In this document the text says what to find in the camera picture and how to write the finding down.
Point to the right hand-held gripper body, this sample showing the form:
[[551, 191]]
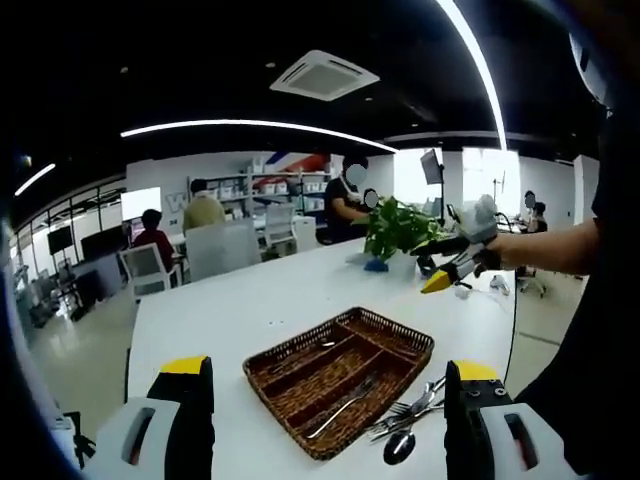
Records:
[[480, 220]]

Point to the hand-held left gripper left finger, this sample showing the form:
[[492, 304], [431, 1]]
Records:
[[190, 425]]

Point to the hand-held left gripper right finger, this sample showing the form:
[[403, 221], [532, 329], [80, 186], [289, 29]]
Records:
[[465, 425]]

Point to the steel knife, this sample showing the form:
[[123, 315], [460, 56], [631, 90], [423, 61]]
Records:
[[340, 407], [432, 387]]

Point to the brown wicker storage tray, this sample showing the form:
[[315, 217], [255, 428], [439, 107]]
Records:
[[380, 330]]

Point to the white storage shelf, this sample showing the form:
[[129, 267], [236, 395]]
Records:
[[235, 190]]

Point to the person's right hand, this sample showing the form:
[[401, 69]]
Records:
[[495, 250]]

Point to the black oblong case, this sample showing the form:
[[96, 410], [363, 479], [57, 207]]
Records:
[[426, 267]]

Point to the small white box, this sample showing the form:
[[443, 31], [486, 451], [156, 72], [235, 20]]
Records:
[[462, 292]]

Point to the black tripod stand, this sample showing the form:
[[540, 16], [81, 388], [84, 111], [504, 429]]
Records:
[[497, 192]]

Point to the green potted plant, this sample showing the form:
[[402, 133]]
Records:
[[400, 230]]

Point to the white handheld device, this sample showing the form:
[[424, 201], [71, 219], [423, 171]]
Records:
[[500, 284]]

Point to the monitor on black stand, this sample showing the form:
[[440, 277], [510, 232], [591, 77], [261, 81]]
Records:
[[430, 165]]

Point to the ceiling light strip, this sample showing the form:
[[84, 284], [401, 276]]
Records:
[[35, 179], [240, 121], [500, 125]]

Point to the person's dark clothing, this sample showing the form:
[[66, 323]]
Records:
[[600, 350]]

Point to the white mesh office chair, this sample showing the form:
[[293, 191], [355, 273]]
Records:
[[147, 265], [279, 220]]

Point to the frosted desk partition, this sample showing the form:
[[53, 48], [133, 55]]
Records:
[[222, 252]]

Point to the white chest device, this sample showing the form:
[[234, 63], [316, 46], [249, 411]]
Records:
[[587, 70]]

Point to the black desk monitor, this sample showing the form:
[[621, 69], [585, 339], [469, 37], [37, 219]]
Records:
[[59, 239], [102, 244]]

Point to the ceiling air conditioner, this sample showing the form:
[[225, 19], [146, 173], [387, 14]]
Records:
[[325, 75]]

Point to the bright wall screen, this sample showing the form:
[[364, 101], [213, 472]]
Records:
[[140, 205]]

